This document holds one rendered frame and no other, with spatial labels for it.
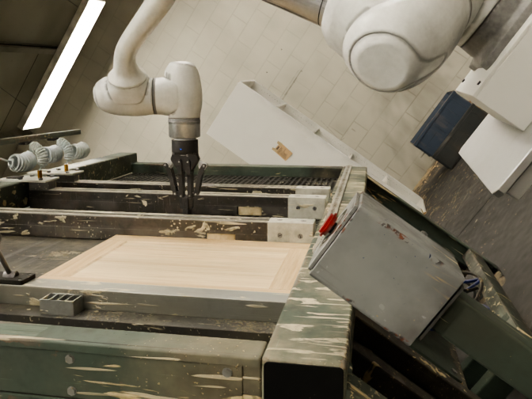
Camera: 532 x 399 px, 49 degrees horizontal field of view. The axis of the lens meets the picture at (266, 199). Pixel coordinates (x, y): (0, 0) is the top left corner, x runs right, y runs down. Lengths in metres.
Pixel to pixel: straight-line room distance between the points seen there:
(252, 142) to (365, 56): 4.47
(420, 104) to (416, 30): 5.69
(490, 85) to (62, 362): 0.82
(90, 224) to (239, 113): 3.76
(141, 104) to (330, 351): 0.98
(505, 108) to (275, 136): 4.34
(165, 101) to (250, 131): 3.78
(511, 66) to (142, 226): 1.05
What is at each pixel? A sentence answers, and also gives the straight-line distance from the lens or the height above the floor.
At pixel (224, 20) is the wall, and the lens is 6.88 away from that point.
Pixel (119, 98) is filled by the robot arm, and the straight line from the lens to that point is 1.63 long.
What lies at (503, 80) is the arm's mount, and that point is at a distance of 1.08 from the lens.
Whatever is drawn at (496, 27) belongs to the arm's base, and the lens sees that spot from 1.14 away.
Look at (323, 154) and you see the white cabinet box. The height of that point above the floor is 1.04.
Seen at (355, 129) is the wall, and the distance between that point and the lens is 6.64.
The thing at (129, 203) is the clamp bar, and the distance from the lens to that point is 2.11.
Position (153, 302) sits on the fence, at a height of 1.11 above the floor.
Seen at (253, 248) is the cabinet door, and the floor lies 1.02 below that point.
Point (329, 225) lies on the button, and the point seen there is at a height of 0.94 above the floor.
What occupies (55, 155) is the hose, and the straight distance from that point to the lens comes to 2.33.
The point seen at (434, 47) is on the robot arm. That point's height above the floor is 0.96.
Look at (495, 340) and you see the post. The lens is 0.86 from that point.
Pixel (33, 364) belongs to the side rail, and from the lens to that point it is 0.99.
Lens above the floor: 0.99
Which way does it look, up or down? 3 degrees up
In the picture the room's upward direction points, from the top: 54 degrees counter-clockwise
